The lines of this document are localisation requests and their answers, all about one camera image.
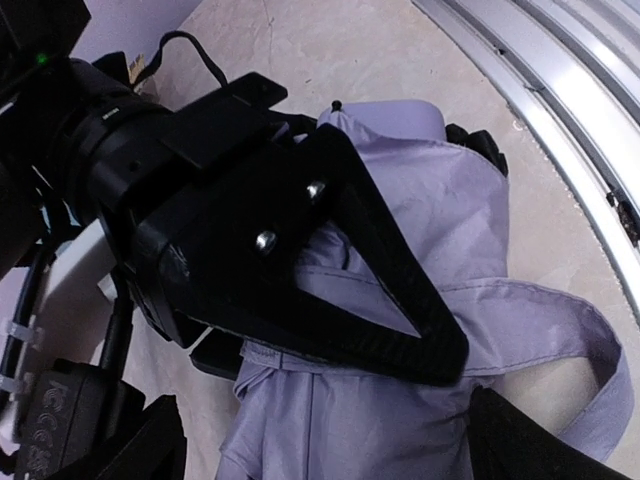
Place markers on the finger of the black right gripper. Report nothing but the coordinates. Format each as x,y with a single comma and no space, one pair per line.
291,246

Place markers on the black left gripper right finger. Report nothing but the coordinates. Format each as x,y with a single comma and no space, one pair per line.
506,444

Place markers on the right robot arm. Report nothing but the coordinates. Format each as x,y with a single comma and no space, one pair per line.
36,41

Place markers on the front aluminium rail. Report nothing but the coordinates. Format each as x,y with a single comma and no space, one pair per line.
569,70

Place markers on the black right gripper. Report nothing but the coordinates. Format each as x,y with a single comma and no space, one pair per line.
125,156

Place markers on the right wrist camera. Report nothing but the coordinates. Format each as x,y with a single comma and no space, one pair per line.
67,396

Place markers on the lavender folding umbrella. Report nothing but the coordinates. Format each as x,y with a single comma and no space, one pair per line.
304,420

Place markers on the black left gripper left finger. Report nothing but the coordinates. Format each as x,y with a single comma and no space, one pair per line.
153,446

